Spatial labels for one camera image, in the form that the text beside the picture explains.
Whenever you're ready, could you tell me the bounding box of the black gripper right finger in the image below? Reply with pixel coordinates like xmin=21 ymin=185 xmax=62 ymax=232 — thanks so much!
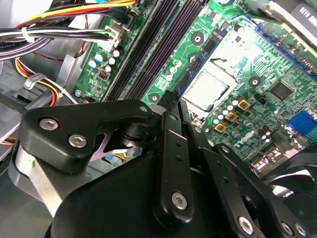
xmin=179 ymin=101 xmax=310 ymax=238

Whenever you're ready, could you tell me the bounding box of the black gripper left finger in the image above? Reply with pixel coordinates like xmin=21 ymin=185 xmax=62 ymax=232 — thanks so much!
xmin=8 ymin=90 xmax=195 ymax=225

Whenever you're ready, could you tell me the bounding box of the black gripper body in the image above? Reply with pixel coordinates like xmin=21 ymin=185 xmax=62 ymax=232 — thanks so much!
xmin=46 ymin=151 xmax=238 ymax=238

